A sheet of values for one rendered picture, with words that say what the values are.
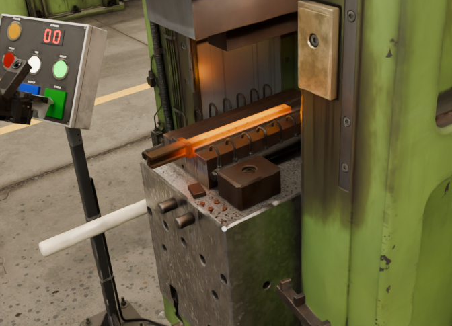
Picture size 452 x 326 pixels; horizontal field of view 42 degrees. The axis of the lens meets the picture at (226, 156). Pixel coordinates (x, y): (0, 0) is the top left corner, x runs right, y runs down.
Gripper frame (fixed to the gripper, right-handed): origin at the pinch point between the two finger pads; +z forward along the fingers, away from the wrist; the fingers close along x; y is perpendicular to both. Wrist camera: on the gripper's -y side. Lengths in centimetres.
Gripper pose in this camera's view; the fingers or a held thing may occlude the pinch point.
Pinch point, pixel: (49, 99)
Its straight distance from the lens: 167.3
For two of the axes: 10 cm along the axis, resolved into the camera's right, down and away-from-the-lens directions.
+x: 8.7, 2.0, -4.6
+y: -1.9, 9.8, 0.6
